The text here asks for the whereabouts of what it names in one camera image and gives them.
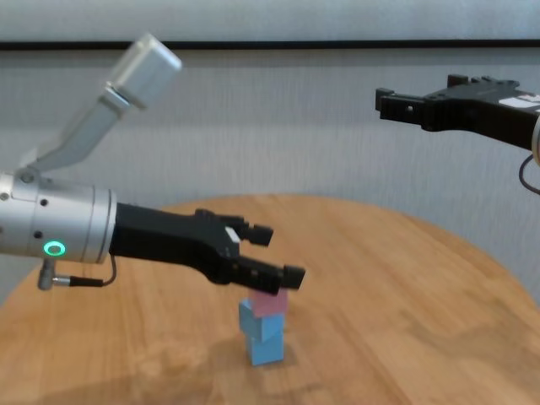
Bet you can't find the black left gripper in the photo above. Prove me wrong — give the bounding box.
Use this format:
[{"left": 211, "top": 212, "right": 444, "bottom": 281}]
[{"left": 109, "top": 202, "right": 306, "bottom": 295}]

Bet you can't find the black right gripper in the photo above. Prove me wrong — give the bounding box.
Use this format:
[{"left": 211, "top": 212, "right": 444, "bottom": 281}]
[{"left": 375, "top": 74, "right": 540, "bottom": 151}]

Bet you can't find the pink cube block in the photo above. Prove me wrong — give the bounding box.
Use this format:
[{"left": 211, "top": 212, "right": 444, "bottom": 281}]
[{"left": 251, "top": 289, "right": 290, "bottom": 318}]

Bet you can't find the blue cube block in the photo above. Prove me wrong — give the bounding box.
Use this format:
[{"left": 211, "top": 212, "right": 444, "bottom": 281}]
[
  {"left": 238, "top": 300, "right": 285, "bottom": 343},
  {"left": 244, "top": 331, "right": 284, "bottom": 366}
]

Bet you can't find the black horizontal wall rail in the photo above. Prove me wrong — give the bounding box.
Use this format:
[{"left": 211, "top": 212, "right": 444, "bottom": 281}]
[{"left": 0, "top": 39, "right": 540, "bottom": 52}]

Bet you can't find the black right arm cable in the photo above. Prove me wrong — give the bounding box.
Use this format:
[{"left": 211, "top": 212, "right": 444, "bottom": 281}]
[{"left": 518, "top": 152, "right": 540, "bottom": 192}]

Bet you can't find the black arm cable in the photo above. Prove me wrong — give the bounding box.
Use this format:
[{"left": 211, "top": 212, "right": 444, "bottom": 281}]
[
  {"left": 518, "top": 152, "right": 540, "bottom": 192},
  {"left": 37, "top": 255, "right": 118, "bottom": 291}
]

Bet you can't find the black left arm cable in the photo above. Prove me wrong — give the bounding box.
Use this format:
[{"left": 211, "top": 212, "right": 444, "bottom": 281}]
[{"left": 37, "top": 255, "right": 118, "bottom": 291}]

